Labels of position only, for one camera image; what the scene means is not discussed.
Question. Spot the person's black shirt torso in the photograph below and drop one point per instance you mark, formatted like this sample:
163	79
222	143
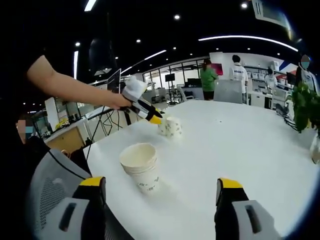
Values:
25	160

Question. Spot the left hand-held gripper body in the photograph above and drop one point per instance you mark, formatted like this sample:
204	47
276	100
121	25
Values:
133	88

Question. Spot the pink lit screen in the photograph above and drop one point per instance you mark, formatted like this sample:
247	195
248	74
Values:
218	68

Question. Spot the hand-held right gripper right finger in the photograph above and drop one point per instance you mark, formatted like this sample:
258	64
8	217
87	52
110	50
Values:
230	212

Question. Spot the stack of white paper cups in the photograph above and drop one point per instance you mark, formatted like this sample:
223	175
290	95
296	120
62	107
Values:
142	175

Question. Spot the ceiling air conditioner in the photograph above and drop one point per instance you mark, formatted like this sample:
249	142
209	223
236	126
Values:
271	12

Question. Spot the clear glass vase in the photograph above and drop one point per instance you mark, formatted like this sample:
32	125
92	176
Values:
315	150

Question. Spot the person's left hand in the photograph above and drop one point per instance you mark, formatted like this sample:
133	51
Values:
120	102

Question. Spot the white table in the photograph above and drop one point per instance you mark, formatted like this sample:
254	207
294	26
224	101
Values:
225	155

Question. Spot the grey chair backrest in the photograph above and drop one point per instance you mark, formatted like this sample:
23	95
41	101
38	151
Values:
228	91

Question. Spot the small black monitor on stand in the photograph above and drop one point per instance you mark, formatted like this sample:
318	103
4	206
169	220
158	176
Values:
170	77

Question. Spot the single paper cup green print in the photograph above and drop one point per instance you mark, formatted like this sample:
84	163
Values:
162	128
173	128

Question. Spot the open silver laptop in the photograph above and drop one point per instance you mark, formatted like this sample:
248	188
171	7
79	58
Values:
113	81

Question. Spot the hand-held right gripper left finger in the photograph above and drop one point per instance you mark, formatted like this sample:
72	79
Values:
90	212

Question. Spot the white office chair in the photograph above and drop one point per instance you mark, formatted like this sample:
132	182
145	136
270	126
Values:
187	93

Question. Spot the grey mesh office chair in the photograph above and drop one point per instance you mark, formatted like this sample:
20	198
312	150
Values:
50	190

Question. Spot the green potted plant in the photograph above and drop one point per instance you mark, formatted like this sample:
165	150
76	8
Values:
305	107

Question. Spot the black desktop monitor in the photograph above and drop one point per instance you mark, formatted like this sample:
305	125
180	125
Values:
193	82

